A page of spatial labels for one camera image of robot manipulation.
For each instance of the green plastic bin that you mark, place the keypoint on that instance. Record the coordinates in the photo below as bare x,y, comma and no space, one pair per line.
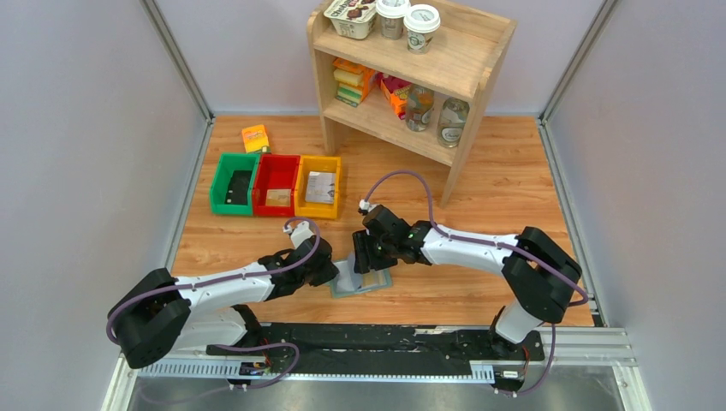
228,162

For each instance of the coffee cup white lid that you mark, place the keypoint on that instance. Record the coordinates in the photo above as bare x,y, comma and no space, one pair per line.
390,17
421,22

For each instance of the wooden shelf unit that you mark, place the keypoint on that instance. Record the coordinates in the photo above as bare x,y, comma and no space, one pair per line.
464,62

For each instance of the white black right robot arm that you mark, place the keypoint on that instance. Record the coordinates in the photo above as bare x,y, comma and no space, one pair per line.
541,275

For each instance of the black item in green bin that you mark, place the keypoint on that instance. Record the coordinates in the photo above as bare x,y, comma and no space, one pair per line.
238,188

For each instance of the aluminium frame rail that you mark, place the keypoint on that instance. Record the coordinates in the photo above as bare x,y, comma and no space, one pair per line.
585,369

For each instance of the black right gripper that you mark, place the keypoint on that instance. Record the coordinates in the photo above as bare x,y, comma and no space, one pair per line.
365,253

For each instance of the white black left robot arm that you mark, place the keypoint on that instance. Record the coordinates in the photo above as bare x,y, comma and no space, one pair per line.
161,313

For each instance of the right clear glass bottle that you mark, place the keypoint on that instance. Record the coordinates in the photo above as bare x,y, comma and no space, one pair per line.
452,121

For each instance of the orange red snack box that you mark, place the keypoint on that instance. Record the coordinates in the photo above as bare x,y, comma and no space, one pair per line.
395,90

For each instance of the orange yellow snack box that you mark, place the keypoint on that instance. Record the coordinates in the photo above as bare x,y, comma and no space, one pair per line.
255,139

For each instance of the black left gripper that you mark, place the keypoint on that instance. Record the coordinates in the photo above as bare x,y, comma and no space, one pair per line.
327,271

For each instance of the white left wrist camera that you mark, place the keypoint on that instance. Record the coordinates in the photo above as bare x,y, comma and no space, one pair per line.
298,233

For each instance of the stack of sponges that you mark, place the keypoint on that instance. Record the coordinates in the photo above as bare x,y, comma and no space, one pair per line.
354,81

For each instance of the white packet in yellow bin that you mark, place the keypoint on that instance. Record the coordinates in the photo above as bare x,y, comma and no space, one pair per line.
321,187

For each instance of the yellow plastic bin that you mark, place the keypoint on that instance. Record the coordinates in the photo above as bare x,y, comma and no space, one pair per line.
317,163

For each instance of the right coffee cup white lid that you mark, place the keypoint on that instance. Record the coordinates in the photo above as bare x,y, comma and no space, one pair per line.
421,22

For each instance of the tan card in red bin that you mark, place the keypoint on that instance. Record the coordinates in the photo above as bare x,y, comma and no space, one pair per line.
278,197

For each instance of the left coffee cup white lid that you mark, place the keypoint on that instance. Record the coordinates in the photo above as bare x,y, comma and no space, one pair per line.
390,17

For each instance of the left clear glass bottle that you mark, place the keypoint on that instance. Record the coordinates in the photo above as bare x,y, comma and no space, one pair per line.
419,107

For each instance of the tan credit card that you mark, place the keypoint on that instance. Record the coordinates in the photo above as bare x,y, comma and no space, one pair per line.
375,280

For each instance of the red plastic bin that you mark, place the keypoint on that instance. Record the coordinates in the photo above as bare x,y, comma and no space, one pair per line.
275,171

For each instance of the teal card holder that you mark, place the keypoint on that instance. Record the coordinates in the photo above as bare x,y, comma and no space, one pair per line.
348,282

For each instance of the clear glass bottle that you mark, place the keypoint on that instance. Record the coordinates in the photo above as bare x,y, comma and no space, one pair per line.
452,121
419,107

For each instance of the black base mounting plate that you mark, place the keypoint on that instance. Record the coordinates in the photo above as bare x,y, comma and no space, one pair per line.
391,351

